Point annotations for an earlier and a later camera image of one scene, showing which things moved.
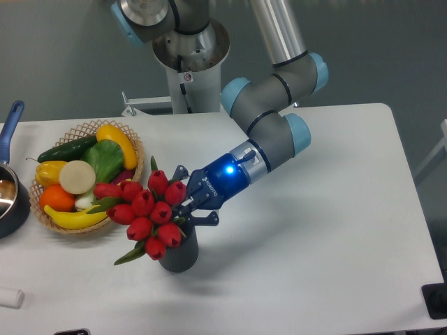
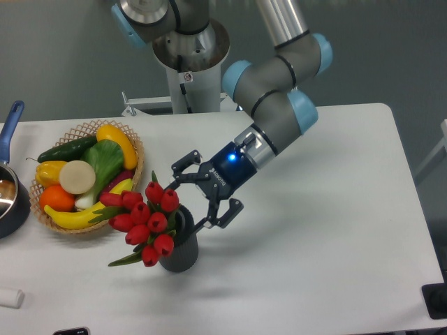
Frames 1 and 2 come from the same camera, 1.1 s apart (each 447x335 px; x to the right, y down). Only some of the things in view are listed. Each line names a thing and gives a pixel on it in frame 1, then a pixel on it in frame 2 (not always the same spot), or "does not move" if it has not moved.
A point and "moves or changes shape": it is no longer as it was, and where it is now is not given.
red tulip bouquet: [152, 226] moves or changes shape
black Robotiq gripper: [209, 187] -> [217, 178]
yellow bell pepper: [48, 173] does not move
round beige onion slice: [77, 176] does not move
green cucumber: [71, 151] does not move
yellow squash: [110, 132] does not move
